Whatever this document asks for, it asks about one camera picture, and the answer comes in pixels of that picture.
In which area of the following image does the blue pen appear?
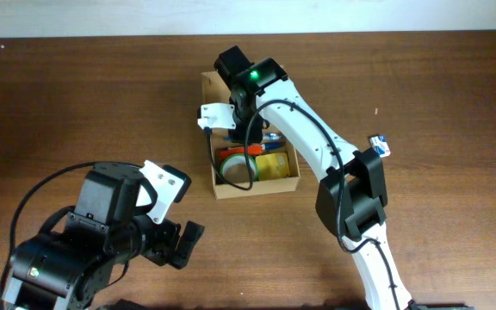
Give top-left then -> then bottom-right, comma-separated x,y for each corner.
223,133 -> 284,141

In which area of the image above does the left black cable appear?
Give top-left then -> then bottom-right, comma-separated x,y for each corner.
0,161 -> 146,310

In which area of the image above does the brown cardboard box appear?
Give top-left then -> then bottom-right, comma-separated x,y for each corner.
201,71 -> 301,200

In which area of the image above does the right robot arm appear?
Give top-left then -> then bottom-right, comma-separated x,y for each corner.
204,46 -> 416,309

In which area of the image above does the blue white marker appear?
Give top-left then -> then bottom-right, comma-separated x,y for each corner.
260,142 -> 285,152

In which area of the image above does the white blue eraser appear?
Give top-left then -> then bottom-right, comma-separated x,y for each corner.
369,134 -> 391,158

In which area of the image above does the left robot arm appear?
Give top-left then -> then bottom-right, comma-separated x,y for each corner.
0,161 -> 204,309

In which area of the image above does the yellow sticky note pad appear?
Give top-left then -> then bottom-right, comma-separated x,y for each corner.
255,152 -> 291,181

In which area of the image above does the green tape roll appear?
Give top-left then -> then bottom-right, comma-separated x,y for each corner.
220,153 -> 258,183

